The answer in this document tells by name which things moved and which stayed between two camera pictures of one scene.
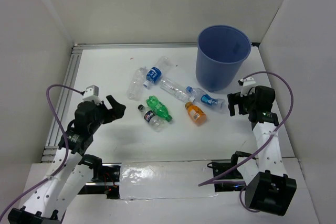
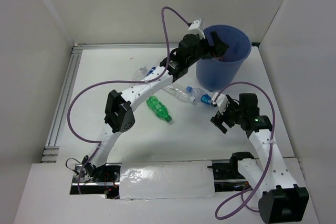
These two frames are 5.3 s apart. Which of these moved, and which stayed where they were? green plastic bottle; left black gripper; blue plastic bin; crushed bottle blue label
Moved: left black gripper
Stayed: blue plastic bin; crushed bottle blue label; green plastic bottle
